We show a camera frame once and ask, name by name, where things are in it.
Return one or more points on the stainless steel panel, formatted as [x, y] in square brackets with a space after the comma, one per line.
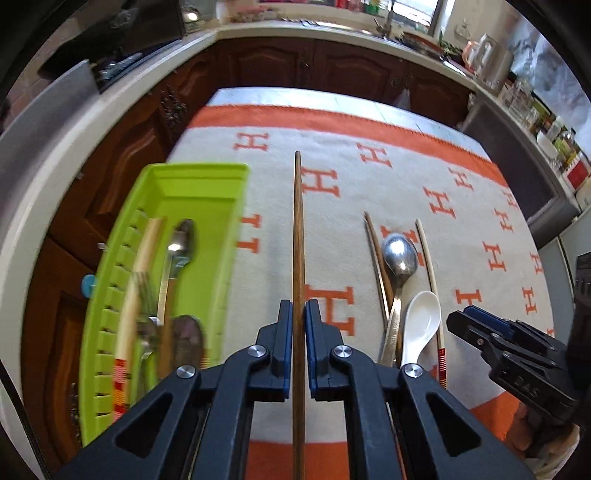
[55, 97]

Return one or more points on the grey appliance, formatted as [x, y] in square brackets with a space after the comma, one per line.
[508, 152]

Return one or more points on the person's right hand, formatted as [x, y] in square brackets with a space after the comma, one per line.
[524, 429]

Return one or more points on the green plastic utensil tray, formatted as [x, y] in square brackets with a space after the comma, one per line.
[207, 217]

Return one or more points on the metal faucet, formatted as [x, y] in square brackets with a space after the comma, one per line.
[388, 23]

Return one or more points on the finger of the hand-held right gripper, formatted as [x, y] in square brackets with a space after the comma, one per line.
[526, 378]
[489, 321]

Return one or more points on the dark brown wooden chopstick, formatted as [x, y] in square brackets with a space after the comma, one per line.
[298, 230]

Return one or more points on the white electric kettle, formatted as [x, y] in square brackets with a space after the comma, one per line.
[482, 50]

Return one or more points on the small metal spoon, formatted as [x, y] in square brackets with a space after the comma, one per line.
[181, 240]

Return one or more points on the black glass panel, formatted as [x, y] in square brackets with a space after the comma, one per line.
[115, 27]

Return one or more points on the white wall outlet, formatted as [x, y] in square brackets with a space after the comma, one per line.
[462, 31]

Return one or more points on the white ceramic spoon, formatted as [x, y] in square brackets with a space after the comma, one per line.
[422, 314]

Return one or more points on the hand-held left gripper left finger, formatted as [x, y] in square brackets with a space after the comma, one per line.
[288, 360]

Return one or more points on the white kitchen countertop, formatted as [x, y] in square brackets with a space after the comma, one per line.
[27, 184]

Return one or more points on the white plastic bag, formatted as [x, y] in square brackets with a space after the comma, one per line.
[404, 99]

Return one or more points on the blue round knob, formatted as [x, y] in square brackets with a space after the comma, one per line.
[87, 285]

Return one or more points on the black cooktop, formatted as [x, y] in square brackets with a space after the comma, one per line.
[115, 69]

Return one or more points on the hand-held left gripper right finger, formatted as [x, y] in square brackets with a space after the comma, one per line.
[310, 360]

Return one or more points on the orange and white printed blanket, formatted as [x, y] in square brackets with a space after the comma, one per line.
[369, 184]

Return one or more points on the group of glass jars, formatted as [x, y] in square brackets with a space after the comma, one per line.
[519, 97]

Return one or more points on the large metal spoon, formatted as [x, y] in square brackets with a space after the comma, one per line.
[400, 256]

